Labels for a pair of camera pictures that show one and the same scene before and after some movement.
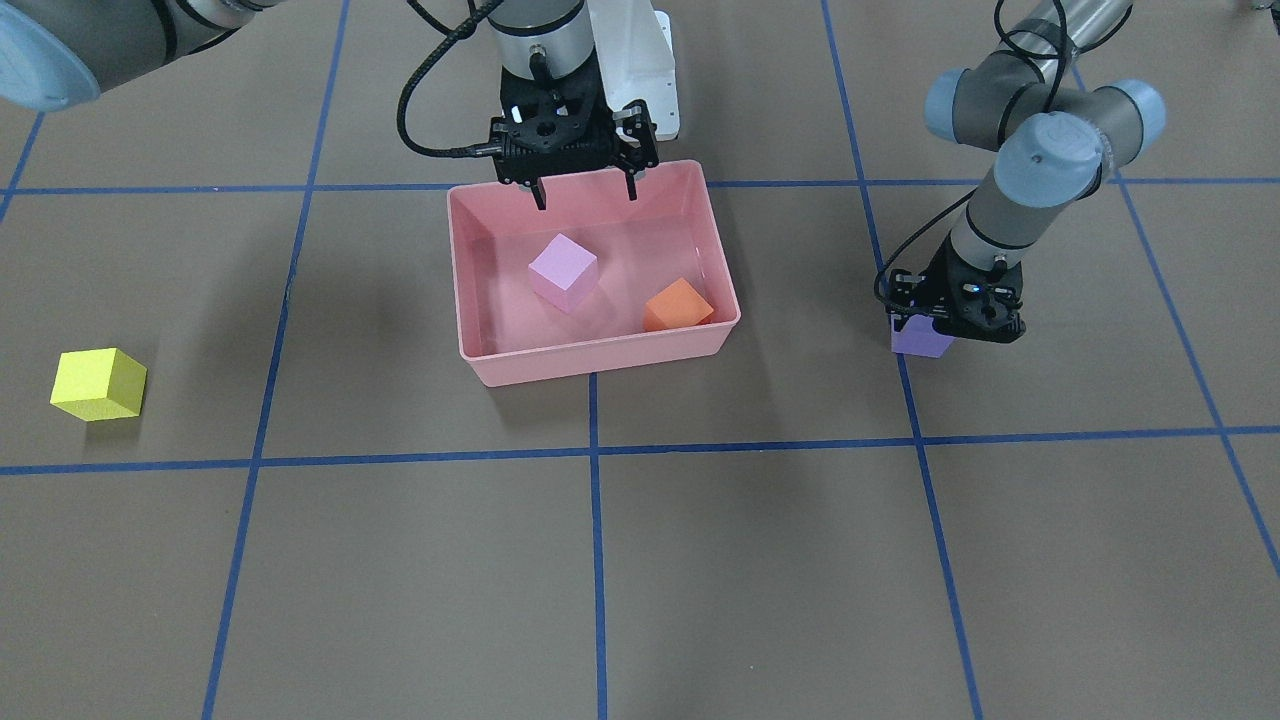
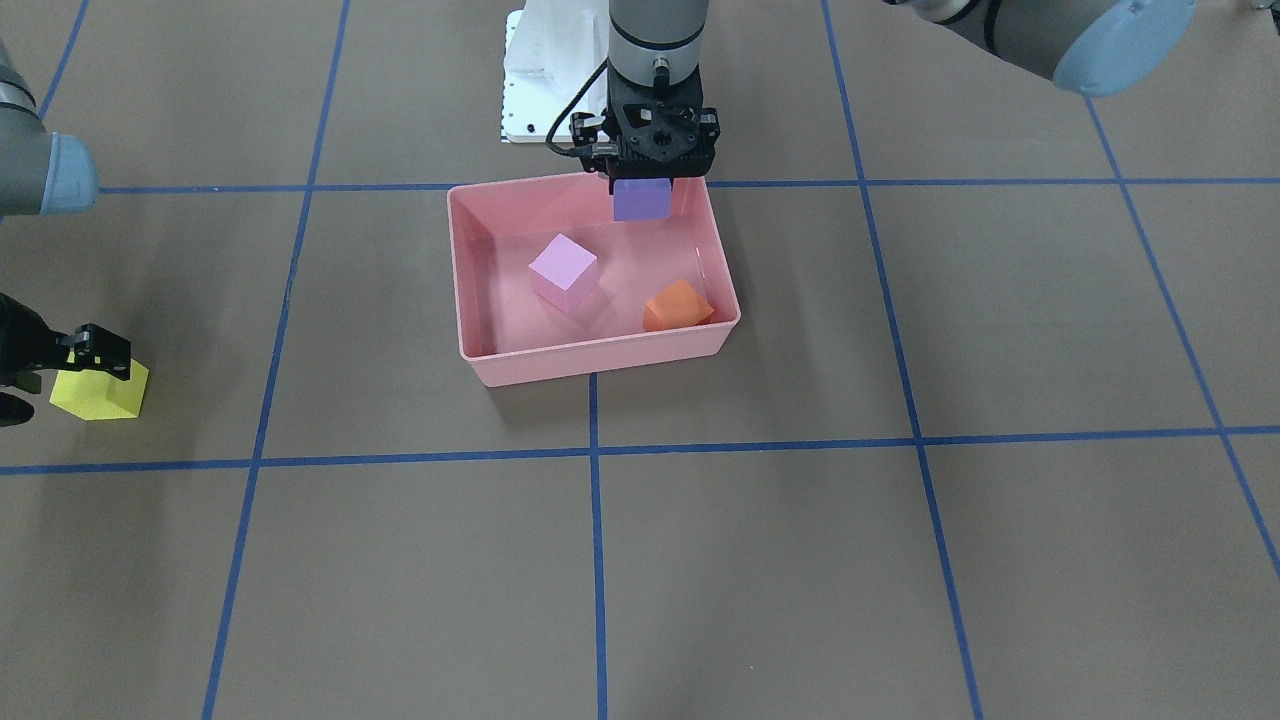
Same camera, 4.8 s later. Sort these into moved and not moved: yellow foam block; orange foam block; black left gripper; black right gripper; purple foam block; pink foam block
Moved: black left gripper; purple foam block; black right gripper
Not moved: yellow foam block; pink foam block; orange foam block
